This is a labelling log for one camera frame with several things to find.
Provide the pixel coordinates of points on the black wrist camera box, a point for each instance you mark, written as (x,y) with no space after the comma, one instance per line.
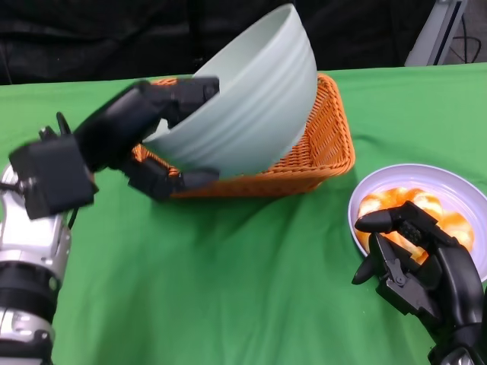
(53,175)

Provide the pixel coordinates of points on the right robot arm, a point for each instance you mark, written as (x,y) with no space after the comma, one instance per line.
(460,353)

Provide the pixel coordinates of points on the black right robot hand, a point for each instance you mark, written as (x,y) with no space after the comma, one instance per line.
(445,281)

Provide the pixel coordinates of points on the black backdrop cloth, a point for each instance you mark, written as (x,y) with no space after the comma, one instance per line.
(114,38)

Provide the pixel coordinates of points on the lavender plate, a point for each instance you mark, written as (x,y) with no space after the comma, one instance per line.
(449,182)

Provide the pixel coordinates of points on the orange wicker basket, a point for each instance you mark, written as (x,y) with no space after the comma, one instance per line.
(323,144)

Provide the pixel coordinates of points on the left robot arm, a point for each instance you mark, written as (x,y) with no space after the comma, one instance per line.
(26,266)

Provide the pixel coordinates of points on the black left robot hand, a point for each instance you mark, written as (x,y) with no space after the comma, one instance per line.
(121,125)

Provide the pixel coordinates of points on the grey metal frame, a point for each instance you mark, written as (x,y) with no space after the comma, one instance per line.
(433,34)

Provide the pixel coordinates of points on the grey green bowl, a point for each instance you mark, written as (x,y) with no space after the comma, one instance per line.
(247,114)

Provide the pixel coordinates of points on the green tablecloth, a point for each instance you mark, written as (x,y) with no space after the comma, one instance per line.
(228,266)

